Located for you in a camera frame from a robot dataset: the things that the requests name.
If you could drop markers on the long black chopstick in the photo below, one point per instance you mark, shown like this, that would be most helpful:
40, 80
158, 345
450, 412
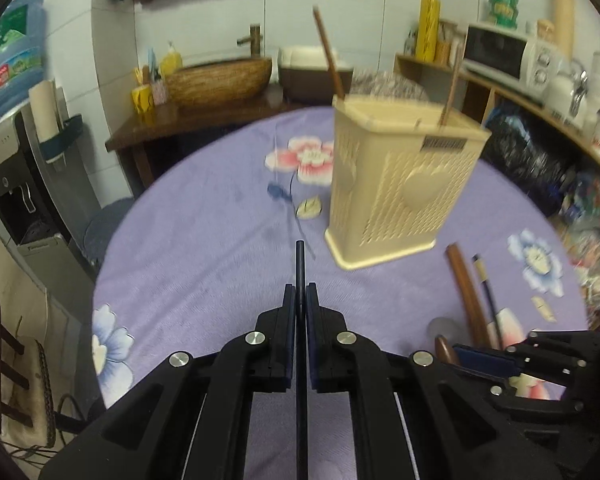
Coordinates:
301, 374

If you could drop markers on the black gold tipped chopstick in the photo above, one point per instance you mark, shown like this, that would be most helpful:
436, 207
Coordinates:
484, 281

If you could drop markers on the yellow tall box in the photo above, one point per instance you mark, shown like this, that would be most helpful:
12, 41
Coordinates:
427, 34

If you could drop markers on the brown chopstick in holder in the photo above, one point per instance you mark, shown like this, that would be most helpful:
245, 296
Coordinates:
332, 68

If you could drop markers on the white electric kettle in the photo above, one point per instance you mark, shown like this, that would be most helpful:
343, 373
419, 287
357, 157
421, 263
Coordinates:
566, 96

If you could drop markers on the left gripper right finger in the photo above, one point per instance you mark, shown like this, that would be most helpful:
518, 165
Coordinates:
414, 417

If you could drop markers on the wooden side shelf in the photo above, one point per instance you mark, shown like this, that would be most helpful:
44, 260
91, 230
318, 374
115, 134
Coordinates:
481, 96

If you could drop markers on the wooden handled metal spoon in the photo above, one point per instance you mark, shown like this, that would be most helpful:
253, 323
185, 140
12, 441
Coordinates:
445, 351

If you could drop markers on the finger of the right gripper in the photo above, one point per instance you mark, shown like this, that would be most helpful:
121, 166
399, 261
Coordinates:
555, 353
491, 362

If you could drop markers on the dark wooden counter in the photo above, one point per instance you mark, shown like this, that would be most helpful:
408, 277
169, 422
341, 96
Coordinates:
130, 141

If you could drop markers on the beige tall roll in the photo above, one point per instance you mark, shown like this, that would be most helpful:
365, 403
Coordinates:
563, 19

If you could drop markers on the green stacked cups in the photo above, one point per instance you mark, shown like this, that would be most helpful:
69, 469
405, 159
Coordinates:
503, 13

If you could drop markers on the brown wooden chopstick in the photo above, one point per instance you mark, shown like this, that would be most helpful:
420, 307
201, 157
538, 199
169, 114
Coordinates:
452, 85
476, 321

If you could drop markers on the wooden chair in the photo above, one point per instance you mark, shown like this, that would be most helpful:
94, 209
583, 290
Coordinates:
27, 412

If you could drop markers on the black plastic bag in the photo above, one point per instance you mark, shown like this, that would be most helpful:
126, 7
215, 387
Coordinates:
512, 150

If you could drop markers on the wooden bowl sink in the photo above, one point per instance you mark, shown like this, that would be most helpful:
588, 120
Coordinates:
219, 83

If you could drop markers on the purple floral tablecloth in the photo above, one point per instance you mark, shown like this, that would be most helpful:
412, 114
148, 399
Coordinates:
210, 245

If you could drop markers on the paper towel roll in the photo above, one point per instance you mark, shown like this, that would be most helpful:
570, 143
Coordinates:
46, 116

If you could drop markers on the water dispenser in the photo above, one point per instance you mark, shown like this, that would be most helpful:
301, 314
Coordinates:
45, 209

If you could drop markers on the white brown rice cooker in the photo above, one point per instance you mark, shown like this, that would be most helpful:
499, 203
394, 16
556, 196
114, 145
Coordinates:
304, 75

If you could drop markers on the cream perforated cutlery holder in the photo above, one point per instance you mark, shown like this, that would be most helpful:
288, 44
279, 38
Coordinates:
399, 169

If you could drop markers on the blue water jug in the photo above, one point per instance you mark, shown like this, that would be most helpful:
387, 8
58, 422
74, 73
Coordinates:
22, 34

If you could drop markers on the white microwave oven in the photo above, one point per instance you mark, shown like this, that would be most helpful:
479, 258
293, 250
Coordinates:
525, 64

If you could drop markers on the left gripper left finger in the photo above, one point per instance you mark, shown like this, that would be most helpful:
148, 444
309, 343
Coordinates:
189, 417

